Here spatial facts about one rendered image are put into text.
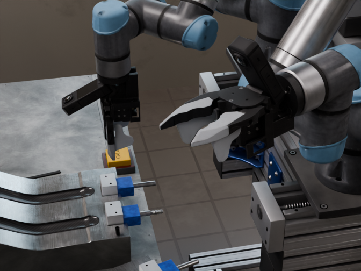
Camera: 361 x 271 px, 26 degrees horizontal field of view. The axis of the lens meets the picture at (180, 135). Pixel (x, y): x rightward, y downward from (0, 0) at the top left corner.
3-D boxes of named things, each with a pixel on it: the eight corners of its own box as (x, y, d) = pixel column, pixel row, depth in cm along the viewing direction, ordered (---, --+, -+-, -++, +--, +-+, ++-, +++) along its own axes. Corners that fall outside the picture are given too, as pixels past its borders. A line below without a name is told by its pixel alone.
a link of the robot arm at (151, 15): (182, 29, 173) (152, 48, 166) (142, 16, 179) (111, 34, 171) (182, -4, 169) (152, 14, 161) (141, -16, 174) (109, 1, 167)
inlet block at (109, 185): (153, 185, 192) (153, 168, 189) (157, 198, 188) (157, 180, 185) (100, 192, 190) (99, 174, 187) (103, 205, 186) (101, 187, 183)
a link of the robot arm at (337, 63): (370, 97, 126) (377, 50, 121) (323, 121, 120) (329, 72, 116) (333, 78, 131) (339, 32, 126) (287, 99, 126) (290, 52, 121)
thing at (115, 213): (161, 213, 184) (160, 195, 181) (165, 227, 180) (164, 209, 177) (105, 220, 182) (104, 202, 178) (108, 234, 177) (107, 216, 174)
